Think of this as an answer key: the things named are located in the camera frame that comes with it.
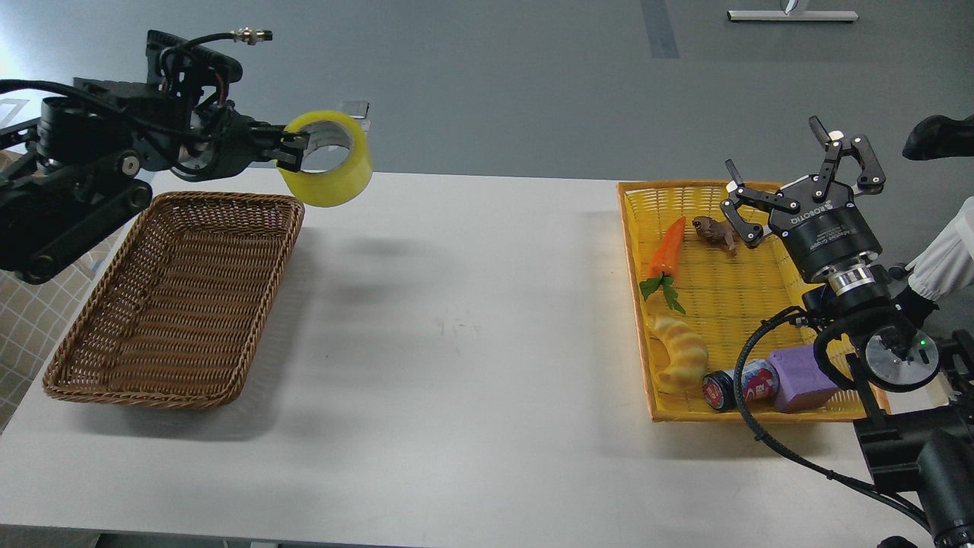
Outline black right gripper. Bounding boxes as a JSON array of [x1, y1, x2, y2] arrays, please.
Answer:
[[720, 116, 886, 284]]

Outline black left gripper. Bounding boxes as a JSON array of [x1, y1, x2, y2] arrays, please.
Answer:
[[190, 114, 310, 183]]

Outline yellow tape roll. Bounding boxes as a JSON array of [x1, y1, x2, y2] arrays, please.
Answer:
[[277, 110, 373, 208]]

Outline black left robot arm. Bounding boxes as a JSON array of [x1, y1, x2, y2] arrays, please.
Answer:
[[1, 27, 310, 285]]

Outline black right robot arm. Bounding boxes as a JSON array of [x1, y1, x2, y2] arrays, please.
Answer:
[[721, 116, 973, 547]]

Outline brown toy lion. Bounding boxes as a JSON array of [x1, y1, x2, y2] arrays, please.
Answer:
[[692, 215, 738, 256]]

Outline black shoe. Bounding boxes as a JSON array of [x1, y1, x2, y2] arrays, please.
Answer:
[[902, 115, 973, 161]]

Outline yellow plastic basket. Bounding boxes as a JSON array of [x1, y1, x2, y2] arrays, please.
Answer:
[[616, 180, 890, 424]]

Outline white trouser leg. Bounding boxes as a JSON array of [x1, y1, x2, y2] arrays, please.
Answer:
[[908, 197, 973, 301]]

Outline orange toy carrot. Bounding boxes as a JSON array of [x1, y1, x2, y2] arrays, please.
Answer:
[[638, 216, 686, 314]]

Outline purple foam block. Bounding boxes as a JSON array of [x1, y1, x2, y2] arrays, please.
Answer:
[[768, 346, 839, 413]]

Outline brown wicker basket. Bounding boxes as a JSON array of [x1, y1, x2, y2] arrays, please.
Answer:
[[42, 191, 305, 409]]

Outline toy croissant bread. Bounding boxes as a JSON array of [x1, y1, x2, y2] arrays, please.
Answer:
[[645, 295, 709, 394]]

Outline beige checkered cloth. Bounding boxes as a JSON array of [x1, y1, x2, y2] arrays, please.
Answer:
[[0, 148, 126, 435]]

